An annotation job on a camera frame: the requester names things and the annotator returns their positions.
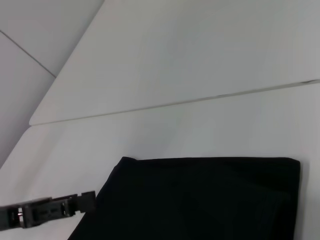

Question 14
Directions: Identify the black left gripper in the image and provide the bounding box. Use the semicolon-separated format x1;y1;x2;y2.
0;190;97;229

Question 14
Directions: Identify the black T-shirt with white print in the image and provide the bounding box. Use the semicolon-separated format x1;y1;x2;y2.
67;156;301;240

